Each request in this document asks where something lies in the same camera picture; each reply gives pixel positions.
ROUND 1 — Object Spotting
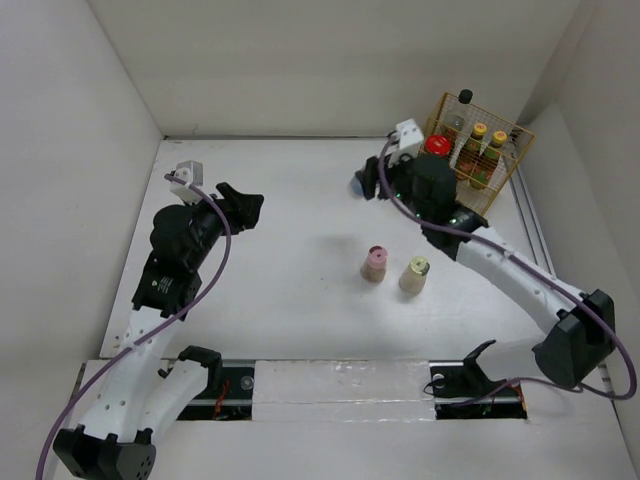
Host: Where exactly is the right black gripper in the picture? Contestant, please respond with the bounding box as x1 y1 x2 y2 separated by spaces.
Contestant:
356 146 431 223

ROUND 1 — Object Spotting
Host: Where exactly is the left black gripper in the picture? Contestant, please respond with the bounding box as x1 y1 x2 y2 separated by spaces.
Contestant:
183 183 261 270

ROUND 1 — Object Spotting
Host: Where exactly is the silver-cap blue-label shaker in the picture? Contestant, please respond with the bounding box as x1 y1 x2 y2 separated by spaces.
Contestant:
350 172 364 198

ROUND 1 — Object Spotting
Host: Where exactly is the red-cap dark sauce jar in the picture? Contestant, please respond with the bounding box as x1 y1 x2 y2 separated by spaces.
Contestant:
424 134 451 157

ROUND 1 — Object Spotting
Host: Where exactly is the yellow-cap sauce bottle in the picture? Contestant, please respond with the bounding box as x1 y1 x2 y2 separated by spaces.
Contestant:
454 122 488 181
470 130 507 190

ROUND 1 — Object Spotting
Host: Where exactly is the tall black-cap glass bottle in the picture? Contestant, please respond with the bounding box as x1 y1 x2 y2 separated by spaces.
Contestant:
440 89 473 154

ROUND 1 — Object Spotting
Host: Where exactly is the yellow-cap sauce bottle front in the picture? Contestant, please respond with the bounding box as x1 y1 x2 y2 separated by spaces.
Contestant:
470 130 507 190

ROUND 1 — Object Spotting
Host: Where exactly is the yellow-cap beige jar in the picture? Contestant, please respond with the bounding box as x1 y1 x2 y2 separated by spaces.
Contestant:
399 256 430 295

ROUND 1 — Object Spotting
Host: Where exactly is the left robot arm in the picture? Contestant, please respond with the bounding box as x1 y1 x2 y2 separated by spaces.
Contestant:
53 177 264 479

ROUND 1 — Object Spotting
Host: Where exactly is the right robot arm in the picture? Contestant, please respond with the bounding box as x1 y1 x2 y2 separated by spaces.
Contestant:
352 154 616 389

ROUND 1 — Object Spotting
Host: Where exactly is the pink-cap spice jar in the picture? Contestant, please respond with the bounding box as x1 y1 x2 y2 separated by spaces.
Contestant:
360 245 388 283

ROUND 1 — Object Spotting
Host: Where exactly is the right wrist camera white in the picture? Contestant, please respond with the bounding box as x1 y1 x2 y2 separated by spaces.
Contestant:
389 119 425 165

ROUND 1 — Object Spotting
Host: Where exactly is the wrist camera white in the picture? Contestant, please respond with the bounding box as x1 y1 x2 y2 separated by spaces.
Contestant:
389 119 425 165
169 161 204 205

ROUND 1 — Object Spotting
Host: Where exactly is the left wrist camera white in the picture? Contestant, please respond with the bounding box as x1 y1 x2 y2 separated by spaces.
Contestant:
169 161 204 205

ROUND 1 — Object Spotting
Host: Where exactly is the yellow wire basket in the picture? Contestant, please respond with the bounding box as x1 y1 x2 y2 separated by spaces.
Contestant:
422 90 535 214

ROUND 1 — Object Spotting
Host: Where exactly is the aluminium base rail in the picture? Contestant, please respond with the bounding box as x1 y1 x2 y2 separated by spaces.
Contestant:
154 357 529 421

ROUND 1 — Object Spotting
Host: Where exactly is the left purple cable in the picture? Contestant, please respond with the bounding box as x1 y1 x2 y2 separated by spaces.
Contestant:
35 172 234 480

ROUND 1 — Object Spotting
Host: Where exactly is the purple cable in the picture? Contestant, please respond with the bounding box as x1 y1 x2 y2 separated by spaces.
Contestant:
377 142 637 400
35 172 234 480

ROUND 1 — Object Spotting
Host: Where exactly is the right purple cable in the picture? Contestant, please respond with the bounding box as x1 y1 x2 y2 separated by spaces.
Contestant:
377 142 637 400

